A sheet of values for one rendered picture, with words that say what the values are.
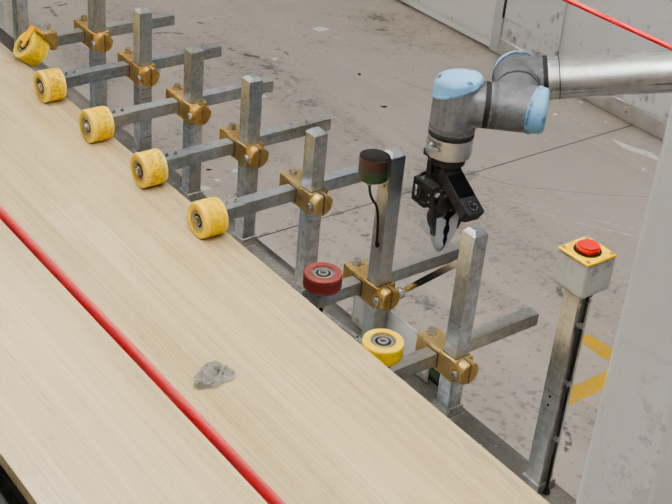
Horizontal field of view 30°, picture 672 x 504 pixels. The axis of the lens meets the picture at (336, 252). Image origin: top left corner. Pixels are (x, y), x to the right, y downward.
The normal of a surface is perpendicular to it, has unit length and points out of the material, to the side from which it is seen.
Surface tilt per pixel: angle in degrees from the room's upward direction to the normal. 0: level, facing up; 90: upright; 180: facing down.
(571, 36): 90
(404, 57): 0
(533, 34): 90
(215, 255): 0
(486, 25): 91
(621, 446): 90
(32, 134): 0
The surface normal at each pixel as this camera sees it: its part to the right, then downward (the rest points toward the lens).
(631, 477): -0.80, 0.25
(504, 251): 0.08, -0.85
